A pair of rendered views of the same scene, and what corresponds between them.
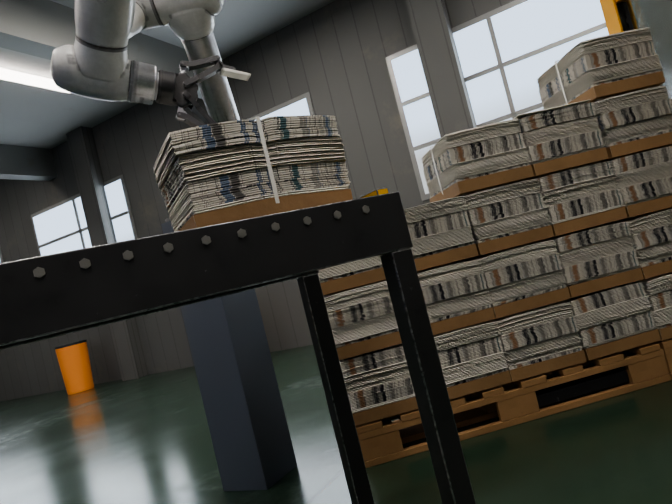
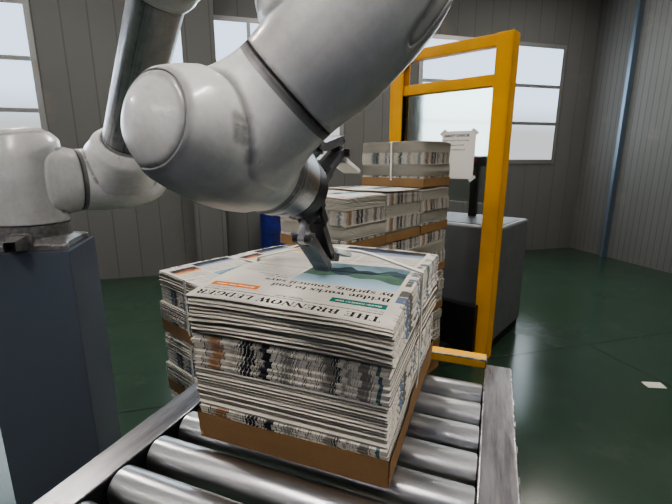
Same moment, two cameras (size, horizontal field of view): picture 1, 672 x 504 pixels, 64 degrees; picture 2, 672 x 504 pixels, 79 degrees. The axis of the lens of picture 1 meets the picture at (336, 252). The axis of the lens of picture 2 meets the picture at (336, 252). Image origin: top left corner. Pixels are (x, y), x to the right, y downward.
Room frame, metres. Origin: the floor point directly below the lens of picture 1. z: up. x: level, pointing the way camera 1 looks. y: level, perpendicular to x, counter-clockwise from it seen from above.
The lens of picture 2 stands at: (0.82, 0.60, 1.21)
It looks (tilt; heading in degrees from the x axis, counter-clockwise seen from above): 13 degrees down; 317
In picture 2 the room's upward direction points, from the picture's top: straight up
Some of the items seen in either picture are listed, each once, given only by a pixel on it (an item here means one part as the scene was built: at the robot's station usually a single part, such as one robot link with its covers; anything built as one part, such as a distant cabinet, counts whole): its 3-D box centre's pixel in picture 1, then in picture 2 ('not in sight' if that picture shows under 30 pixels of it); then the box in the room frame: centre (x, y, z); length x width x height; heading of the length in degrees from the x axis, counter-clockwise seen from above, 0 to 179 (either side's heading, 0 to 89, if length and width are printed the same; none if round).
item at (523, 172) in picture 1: (477, 188); (332, 238); (2.13, -0.60, 0.86); 0.38 x 0.29 x 0.04; 6
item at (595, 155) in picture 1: (547, 171); (372, 229); (2.16, -0.90, 0.86); 0.38 x 0.29 x 0.04; 5
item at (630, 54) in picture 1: (629, 206); (402, 260); (2.20, -1.19, 0.65); 0.39 x 0.30 x 1.29; 6
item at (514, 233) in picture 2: not in sight; (460, 272); (2.28, -2.00, 0.40); 0.70 x 0.55 x 0.80; 6
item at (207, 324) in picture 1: (229, 346); (67, 424); (2.03, 0.47, 0.50); 0.20 x 0.20 x 1.00; 62
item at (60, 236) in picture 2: not in sight; (31, 234); (2.01, 0.48, 1.03); 0.22 x 0.18 x 0.06; 152
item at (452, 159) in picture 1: (472, 167); (332, 219); (2.13, -0.60, 0.95); 0.38 x 0.29 x 0.23; 6
